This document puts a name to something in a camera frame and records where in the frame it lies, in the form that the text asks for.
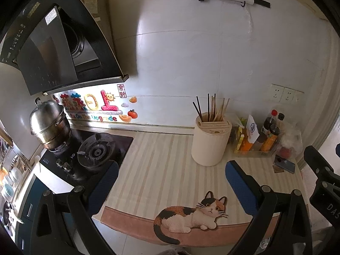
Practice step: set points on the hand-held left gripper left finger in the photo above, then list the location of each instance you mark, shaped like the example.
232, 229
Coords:
105, 186

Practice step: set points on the cream round utensil holder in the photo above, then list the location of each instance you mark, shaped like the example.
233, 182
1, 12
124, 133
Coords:
209, 143

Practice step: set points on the yellow orange seasoning packet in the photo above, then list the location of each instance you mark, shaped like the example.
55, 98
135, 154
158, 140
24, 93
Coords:
245, 142

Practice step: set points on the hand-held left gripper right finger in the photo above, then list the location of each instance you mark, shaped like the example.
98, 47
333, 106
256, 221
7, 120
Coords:
239, 186

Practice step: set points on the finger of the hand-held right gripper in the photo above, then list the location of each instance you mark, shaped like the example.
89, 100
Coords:
320, 167

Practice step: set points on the colourful wall sticker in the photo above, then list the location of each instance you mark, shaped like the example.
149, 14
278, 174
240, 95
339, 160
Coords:
106, 106

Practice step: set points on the white wall socket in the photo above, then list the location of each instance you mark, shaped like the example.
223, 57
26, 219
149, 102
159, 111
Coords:
276, 93
288, 95

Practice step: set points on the striped cat print mat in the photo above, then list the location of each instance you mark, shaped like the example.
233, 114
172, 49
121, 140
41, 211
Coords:
159, 164

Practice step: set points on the black range hood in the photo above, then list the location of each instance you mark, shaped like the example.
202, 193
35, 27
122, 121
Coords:
39, 45

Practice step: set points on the white packet blue logo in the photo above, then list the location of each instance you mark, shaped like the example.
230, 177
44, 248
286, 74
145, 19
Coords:
251, 128

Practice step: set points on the steel steamer pot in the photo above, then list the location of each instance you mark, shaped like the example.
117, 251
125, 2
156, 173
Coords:
49, 122

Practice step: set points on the dark teal cabinet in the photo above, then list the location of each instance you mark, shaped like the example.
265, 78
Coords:
32, 199

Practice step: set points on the clear condiment tray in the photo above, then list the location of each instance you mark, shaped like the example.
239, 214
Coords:
255, 152

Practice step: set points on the dark sauce bottle red cap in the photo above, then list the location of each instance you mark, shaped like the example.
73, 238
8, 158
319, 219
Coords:
269, 123

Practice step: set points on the orange label bottle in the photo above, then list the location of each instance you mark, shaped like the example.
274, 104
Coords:
269, 140

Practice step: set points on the dish rack with bowls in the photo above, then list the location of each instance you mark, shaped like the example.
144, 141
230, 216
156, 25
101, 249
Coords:
10, 175

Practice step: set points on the dark smartphone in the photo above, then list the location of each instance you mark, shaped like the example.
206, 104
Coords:
285, 164

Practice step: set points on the black gas stove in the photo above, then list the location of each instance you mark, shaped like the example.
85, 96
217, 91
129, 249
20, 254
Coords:
117, 143

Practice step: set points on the beige duct cover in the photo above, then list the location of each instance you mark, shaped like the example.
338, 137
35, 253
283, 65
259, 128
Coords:
95, 0

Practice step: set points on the clear plastic bag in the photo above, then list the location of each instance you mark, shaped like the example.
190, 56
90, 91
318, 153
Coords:
292, 138

